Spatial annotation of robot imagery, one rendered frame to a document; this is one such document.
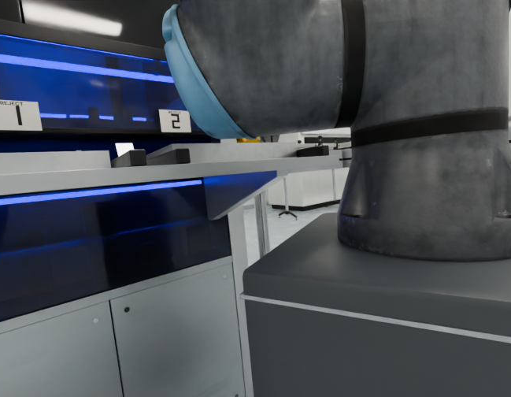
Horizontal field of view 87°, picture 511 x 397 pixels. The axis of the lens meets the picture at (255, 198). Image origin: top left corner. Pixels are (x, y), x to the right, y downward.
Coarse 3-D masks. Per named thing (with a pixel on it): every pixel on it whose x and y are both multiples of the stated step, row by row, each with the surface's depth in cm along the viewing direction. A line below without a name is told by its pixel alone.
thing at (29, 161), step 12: (0, 156) 35; (12, 156) 36; (24, 156) 37; (36, 156) 37; (48, 156) 38; (60, 156) 39; (72, 156) 40; (84, 156) 41; (96, 156) 42; (108, 156) 43; (0, 168) 35; (12, 168) 36; (24, 168) 37; (36, 168) 38; (48, 168) 38; (60, 168) 39; (72, 168) 40; (84, 168) 41; (96, 168) 42
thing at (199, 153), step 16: (176, 144) 42; (192, 144) 43; (208, 144) 45; (224, 144) 47; (240, 144) 48; (256, 144) 50; (272, 144) 53; (288, 144) 55; (192, 160) 43; (208, 160) 45; (224, 160) 47; (240, 160) 48
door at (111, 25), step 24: (24, 0) 57; (48, 0) 59; (72, 0) 61; (96, 0) 64; (120, 0) 67; (144, 0) 70; (168, 0) 74; (48, 24) 59; (72, 24) 61; (96, 24) 64; (120, 24) 67; (144, 24) 70
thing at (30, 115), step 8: (0, 104) 54; (8, 104) 55; (16, 104) 55; (24, 104) 56; (32, 104) 57; (0, 112) 54; (8, 112) 55; (16, 112) 55; (24, 112) 56; (32, 112) 57; (0, 120) 54; (8, 120) 55; (16, 120) 55; (24, 120) 56; (32, 120) 57; (40, 120) 58; (0, 128) 54; (8, 128) 55; (16, 128) 56; (24, 128) 56; (32, 128) 57; (40, 128) 58
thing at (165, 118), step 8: (160, 112) 72; (168, 112) 74; (176, 112) 75; (184, 112) 76; (160, 120) 72; (168, 120) 74; (176, 120) 75; (184, 120) 76; (168, 128) 74; (176, 128) 75; (184, 128) 76
